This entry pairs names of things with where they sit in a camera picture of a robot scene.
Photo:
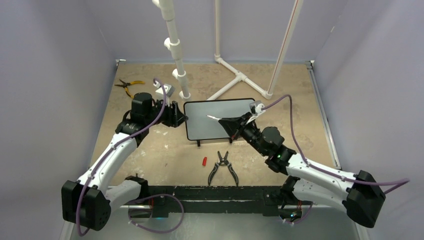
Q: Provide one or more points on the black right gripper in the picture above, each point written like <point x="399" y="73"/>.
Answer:
<point x="231" y="125"/>

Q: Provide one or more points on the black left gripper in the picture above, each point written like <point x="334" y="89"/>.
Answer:
<point x="174" y="116"/>

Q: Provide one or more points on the black framed whiteboard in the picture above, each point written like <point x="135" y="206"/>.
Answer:
<point x="201" y="127"/>

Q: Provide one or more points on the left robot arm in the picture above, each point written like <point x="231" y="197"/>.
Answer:
<point x="89" y="201"/>

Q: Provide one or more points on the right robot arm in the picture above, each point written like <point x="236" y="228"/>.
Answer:
<point x="356" y="194"/>

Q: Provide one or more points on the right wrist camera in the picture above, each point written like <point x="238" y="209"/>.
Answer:
<point x="257" y="108"/>

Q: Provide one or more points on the wire whiteboard stand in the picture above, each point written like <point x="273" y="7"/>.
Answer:
<point x="200" y="143"/>

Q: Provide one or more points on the white PVC pipe frame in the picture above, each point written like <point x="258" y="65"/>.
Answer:
<point x="173" y="44"/>

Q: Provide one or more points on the yellow handled needle-nose pliers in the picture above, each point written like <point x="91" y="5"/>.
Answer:
<point x="126" y="85"/>

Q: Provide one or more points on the metal corner bracket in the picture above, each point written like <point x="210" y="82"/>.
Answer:
<point x="120" y="61"/>

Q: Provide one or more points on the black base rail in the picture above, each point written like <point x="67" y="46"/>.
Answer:
<point x="165" y="199"/>

